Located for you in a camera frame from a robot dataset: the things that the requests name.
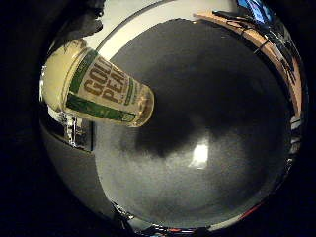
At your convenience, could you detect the Gold Peak tea bottle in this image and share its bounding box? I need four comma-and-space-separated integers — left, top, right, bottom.
39, 39, 156, 128

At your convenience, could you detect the blue lit monitor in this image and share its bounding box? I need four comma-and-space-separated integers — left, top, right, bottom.
236, 0, 275, 25

